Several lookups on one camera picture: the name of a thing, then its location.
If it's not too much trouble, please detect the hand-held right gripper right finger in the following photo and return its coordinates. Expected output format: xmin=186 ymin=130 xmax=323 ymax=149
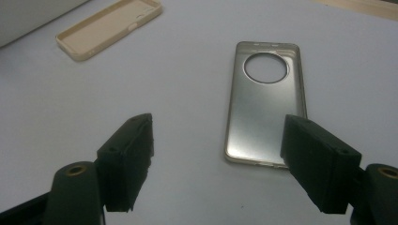
xmin=280 ymin=113 xmax=363 ymax=215

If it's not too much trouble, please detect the white table mat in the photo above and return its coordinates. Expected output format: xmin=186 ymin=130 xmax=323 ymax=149
xmin=0 ymin=0 xmax=398 ymax=225

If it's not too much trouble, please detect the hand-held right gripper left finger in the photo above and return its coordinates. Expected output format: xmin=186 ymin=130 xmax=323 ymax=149
xmin=95 ymin=112 xmax=155 ymax=214

